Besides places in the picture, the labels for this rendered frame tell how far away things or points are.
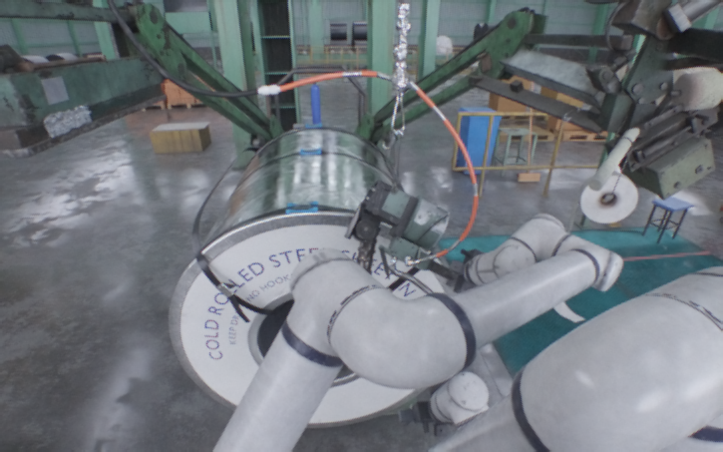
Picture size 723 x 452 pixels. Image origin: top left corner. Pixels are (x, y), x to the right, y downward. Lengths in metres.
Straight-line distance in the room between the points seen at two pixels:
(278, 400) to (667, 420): 0.47
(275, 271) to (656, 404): 1.16
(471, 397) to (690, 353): 0.58
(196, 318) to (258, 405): 0.95
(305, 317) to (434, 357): 0.20
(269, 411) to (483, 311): 0.36
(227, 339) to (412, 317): 1.19
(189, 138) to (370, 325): 6.98
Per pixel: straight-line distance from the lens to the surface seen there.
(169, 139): 7.48
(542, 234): 0.94
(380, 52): 5.74
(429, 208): 1.09
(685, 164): 1.47
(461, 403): 0.89
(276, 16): 7.52
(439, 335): 0.48
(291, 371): 0.58
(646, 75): 1.34
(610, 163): 1.16
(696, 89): 1.39
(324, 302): 0.53
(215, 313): 1.50
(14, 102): 1.04
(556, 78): 1.46
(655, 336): 0.38
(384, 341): 0.46
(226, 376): 1.76
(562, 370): 0.38
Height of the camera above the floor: 1.89
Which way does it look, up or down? 28 degrees down
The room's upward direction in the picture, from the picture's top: straight up
